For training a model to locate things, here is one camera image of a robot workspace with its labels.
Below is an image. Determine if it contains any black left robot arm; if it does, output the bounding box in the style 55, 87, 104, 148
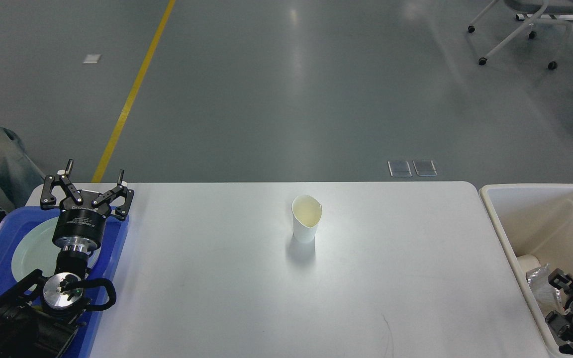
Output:
0, 160, 134, 358

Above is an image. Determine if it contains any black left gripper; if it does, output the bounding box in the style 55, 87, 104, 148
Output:
40, 159, 134, 252

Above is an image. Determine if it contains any mint green plate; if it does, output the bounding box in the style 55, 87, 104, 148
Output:
11, 217, 102, 282

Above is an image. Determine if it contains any blue plastic tray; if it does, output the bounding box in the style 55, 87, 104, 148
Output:
0, 206, 129, 358

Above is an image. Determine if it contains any aluminium foil tray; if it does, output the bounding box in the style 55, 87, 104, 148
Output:
525, 263, 565, 317

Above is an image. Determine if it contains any white paper cup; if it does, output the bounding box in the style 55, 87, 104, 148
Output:
291, 194, 322, 243

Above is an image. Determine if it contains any white office chair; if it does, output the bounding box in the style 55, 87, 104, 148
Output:
478, 0, 573, 71

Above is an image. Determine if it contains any white cup in bin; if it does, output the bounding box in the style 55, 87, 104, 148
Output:
516, 254, 541, 273

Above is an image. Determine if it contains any white table foot bar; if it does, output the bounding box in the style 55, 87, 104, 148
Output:
515, 13, 573, 22

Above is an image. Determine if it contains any white plastic bin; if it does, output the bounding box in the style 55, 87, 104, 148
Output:
479, 183, 573, 358

